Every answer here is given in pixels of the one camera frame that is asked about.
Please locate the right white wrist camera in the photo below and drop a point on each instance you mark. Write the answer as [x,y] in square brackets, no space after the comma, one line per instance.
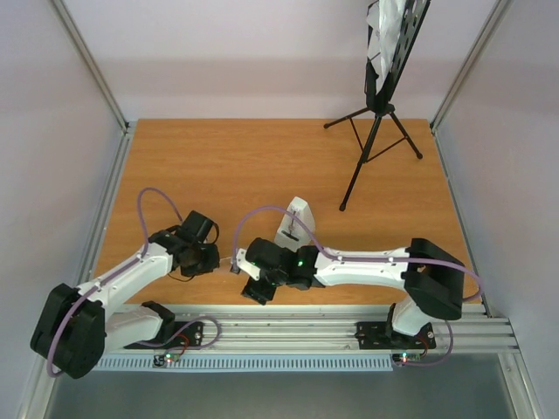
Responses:
[239,264]

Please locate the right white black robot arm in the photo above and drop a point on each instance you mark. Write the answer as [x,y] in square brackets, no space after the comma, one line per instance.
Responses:
[432,278]

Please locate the left aluminium frame post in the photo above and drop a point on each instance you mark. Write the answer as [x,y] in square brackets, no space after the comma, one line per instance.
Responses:
[72,30]

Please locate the aluminium frame post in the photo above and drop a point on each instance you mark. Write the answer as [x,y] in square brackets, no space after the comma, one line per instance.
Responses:
[72,30]
[489,27]

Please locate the black music stand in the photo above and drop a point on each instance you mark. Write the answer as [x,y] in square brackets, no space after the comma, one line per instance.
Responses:
[379,93]

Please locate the grey slotted cable duct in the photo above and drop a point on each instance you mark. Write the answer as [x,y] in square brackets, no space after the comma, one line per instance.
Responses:
[233,363]

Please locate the aluminium rail base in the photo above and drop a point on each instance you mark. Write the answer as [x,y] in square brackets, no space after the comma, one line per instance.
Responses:
[330,329]

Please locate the white sheet music paper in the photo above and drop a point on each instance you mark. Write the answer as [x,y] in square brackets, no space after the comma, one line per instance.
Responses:
[385,19]

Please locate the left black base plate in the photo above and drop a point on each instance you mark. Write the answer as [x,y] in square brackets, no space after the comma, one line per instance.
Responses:
[190,336]

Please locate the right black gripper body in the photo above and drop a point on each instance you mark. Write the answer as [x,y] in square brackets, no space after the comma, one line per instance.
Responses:
[256,289]

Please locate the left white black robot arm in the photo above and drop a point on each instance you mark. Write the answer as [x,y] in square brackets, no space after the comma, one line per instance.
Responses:
[78,325]

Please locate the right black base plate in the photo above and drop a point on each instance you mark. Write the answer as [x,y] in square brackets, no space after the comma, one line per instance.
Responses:
[373,335]

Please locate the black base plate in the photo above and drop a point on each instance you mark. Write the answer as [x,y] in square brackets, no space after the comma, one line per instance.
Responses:
[373,335]
[190,336]

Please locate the right aluminium frame post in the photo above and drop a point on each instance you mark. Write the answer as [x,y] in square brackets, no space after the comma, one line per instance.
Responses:
[489,27]

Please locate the clear plastic metronome cover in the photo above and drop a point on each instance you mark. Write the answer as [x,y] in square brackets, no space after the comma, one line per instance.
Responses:
[224,261]

